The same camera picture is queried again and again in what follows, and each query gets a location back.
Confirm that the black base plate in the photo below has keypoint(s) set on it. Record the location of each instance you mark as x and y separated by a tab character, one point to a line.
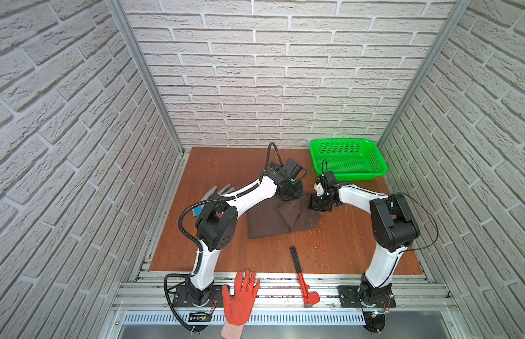
357	296
182	297

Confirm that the red black pipe wrench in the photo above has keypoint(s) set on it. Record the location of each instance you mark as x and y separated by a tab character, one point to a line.
309	298

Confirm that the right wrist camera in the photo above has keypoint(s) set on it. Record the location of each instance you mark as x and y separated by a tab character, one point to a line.
325	183

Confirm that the brown trousers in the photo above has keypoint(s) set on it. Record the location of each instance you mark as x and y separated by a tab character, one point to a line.
274	217

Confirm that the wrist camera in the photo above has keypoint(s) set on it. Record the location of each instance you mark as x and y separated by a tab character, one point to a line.
292	169
325	183

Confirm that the green plastic basket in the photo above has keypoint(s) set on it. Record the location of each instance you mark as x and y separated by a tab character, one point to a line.
350	159

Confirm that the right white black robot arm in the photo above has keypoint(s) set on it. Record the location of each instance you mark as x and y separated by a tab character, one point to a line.
393	226

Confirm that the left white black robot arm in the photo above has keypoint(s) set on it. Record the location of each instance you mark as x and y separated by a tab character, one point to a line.
216	223

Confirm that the grey blue work glove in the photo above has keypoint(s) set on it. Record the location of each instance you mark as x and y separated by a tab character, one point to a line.
214	190

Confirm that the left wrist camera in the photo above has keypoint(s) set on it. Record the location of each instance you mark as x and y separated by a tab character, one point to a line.
292	169

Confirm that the red work glove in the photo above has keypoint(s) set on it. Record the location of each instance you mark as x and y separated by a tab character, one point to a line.
238	307

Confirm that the aluminium mounting rail frame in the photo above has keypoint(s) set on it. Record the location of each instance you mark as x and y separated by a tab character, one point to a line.
280	302

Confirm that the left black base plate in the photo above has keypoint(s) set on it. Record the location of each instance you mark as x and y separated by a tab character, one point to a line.
182	297

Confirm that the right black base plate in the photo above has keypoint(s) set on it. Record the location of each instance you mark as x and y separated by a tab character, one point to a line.
357	296

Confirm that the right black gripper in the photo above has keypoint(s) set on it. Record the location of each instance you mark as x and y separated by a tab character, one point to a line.
314	205

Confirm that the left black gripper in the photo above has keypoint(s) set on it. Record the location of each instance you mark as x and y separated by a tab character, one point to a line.
292	191

